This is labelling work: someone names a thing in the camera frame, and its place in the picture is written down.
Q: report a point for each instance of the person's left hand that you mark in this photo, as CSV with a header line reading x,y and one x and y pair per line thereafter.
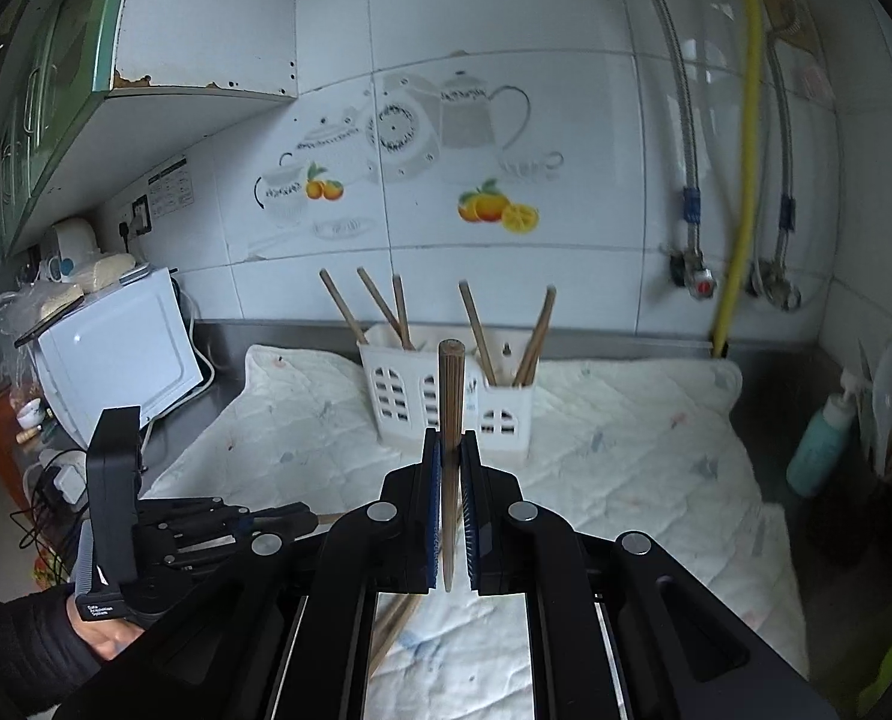
x,y
106,637

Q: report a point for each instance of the chrome water valve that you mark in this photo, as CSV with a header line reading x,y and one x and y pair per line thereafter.
x,y
768,280

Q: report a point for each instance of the red-handled water valve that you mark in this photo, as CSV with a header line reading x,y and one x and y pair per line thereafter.
x,y
689,271

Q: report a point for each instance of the wooden chopstick nine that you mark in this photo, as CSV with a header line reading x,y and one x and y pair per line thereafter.
x,y
468,300

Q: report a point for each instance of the white quilted mat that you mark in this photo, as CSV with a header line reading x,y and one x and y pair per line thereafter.
x,y
616,447

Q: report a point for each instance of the teal spray bottle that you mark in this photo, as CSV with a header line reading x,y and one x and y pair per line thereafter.
x,y
824,438

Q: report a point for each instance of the white rice paddle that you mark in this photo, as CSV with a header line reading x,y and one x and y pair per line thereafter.
x,y
881,397

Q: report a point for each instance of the white electric kettle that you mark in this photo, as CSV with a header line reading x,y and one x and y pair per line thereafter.
x,y
67,245

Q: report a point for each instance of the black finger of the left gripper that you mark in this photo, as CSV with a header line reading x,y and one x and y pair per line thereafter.
x,y
290,521

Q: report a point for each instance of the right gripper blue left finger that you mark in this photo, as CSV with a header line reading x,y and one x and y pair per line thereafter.
x,y
283,628

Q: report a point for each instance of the wooden chopstick five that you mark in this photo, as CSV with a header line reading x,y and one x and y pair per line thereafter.
x,y
448,550

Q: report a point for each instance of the wooden chopstick four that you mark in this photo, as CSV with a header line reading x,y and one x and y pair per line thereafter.
x,y
389,625

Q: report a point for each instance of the wooden chopstick six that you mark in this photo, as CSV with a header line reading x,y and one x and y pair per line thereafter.
x,y
451,355

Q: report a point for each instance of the green wall cabinet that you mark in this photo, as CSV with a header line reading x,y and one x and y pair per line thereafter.
x,y
94,93

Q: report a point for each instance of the wooden chopstick three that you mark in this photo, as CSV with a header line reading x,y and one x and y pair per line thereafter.
x,y
402,317

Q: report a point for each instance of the yellow gas pipe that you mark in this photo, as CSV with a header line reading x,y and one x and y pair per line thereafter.
x,y
748,172

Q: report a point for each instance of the wooden chopstick one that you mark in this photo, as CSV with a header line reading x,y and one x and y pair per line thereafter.
x,y
342,306

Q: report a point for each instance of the person's left forearm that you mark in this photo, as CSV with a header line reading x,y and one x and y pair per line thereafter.
x,y
43,661

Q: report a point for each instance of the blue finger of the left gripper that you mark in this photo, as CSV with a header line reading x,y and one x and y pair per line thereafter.
x,y
207,529

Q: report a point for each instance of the wooden chopstick two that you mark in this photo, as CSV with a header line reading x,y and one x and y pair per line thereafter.
x,y
381,304

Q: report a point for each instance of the wall power socket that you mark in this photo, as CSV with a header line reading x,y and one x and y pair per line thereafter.
x,y
140,223

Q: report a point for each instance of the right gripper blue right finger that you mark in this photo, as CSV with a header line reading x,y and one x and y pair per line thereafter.
x,y
617,628

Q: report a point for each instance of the wooden chopstick eight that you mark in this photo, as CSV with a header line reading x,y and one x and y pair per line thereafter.
x,y
537,339

